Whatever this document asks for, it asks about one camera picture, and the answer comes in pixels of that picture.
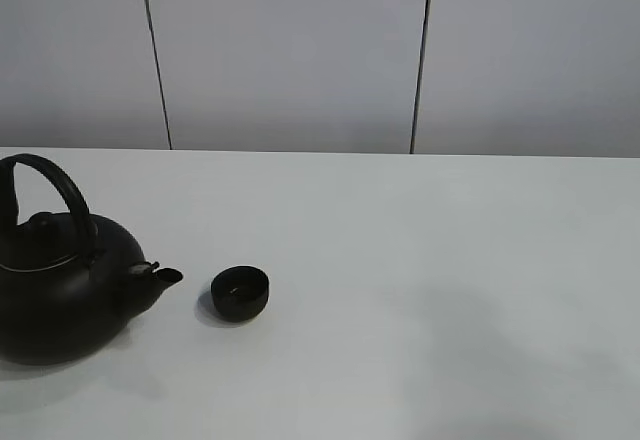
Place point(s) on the small black teacup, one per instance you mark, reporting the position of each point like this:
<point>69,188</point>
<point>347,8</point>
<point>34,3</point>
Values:
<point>240,293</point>

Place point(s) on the black cast iron teapot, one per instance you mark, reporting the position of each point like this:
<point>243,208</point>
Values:
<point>70,281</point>

